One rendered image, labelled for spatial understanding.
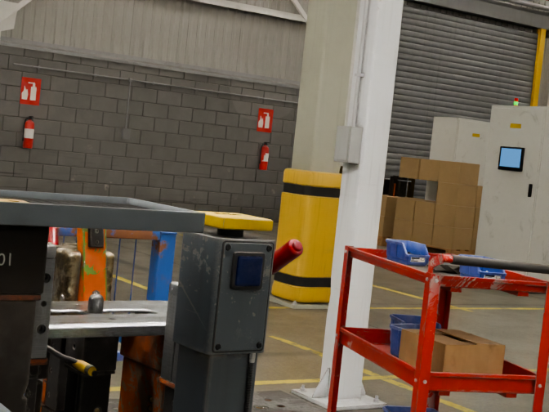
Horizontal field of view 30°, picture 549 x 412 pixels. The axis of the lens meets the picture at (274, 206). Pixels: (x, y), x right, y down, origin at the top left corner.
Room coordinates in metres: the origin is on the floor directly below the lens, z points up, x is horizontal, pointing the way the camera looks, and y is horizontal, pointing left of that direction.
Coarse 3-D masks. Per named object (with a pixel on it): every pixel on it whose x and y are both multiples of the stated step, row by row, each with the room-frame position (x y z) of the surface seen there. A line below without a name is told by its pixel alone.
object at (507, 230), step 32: (512, 128) 11.24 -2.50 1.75; (544, 128) 10.89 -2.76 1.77; (512, 160) 11.16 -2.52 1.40; (544, 160) 10.92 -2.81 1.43; (512, 192) 11.16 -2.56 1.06; (544, 192) 10.95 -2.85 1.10; (480, 224) 11.50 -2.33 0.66; (512, 224) 11.11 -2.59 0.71; (544, 224) 10.98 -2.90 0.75; (512, 256) 11.07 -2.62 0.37; (544, 256) 11.02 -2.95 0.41
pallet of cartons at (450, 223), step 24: (408, 168) 14.89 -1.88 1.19; (432, 168) 14.52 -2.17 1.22; (456, 168) 14.15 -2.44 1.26; (456, 192) 14.11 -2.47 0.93; (480, 192) 14.38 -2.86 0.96; (408, 216) 14.80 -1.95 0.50; (432, 216) 14.43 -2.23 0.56; (456, 216) 14.10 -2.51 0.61; (432, 240) 14.39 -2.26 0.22; (456, 240) 14.14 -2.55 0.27
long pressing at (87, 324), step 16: (64, 304) 1.33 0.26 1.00; (80, 304) 1.34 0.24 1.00; (112, 304) 1.37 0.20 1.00; (128, 304) 1.38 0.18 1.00; (144, 304) 1.39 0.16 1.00; (160, 304) 1.41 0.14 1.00; (64, 320) 1.21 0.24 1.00; (80, 320) 1.22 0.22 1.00; (96, 320) 1.23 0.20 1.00; (112, 320) 1.24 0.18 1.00; (128, 320) 1.26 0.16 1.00; (144, 320) 1.25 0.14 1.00; (160, 320) 1.26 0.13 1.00; (48, 336) 1.16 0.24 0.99; (64, 336) 1.17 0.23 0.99; (80, 336) 1.18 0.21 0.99; (96, 336) 1.19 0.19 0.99; (112, 336) 1.21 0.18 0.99
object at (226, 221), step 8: (208, 216) 0.98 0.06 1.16; (216, 216) 0.97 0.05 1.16; (224, 216) 0.98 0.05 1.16; (232, 216) 0.99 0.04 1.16; (240, 216) 1.00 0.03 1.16; (248, 216) 1.01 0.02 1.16; (208, 224) 0.98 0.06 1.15; (216, 224) 0.97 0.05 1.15; (224, 224) 0.96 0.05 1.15; (232, 224) 0.97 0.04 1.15; (240, 224) 0.98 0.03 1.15; (248, 224) 0.98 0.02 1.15; (256, 224) 0.99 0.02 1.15; (264, 224) 0.99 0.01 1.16; (272, 224) 1.00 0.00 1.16; (224, 232) 0.99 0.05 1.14; (232, 232) 0.99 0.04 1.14; (240, 232) 1.00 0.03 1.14
